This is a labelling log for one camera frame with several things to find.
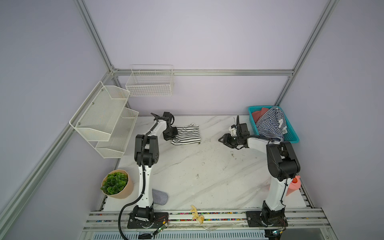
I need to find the black white striped tank top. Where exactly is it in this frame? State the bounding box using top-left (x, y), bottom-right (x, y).
top-left (171, 124), bottom-right (202, 146)

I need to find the navy striped tank top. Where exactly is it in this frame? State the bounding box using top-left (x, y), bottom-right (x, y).
top-left (256, 107), bottom-right (288, 142)

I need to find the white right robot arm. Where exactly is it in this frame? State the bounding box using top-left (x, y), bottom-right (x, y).
top-left (218, 123), bottom-right (301, 219)

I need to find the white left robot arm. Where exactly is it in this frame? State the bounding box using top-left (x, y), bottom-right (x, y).
top-left (134, 112), bottom-right (178, 211)

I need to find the red tank top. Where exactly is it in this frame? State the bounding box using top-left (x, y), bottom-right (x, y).
top-left (251, 108), bottom-right (269, 124)

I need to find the teal plastic basket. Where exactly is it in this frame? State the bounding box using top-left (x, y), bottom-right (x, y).
top-left (248, 106), bottom-right (300, 144)

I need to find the grey felt pouch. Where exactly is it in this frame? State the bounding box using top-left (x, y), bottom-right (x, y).
top-left (152, 189), bottom-right (169, 206)

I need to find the white mesh two-tier shelf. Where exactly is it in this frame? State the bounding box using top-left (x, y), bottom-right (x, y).
top-left (69, 82), bottom-right (139, 159)

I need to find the potted green plant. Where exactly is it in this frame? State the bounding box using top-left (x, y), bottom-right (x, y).
top-left (101, 170), bottom-right (134, 199)

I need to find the yellow banana toy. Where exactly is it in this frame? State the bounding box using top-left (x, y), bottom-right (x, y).
top-left (190, 205), bottom-right (205, 225)

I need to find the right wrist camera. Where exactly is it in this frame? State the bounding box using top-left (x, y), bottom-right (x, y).
top-left (230, 125), bottom-right (238, 137)

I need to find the white wire wall basket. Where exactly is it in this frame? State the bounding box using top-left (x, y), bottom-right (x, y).
top-left (126, 65), bottom-right (174, 97)

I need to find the aluminium frame rail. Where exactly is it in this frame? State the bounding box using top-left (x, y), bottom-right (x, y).
top-left (114, 69), bottom-right (294, 76)

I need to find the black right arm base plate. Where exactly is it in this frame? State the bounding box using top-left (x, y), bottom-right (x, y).
top-left (246, 208), bottom-right (288, 228)

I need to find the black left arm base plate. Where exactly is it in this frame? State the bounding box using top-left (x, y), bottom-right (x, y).
top-left (127, 210), bottom-right (169, 229)

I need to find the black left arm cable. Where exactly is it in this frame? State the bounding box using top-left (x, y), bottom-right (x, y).
top-left (117, 167), bottom-right (147, 240)

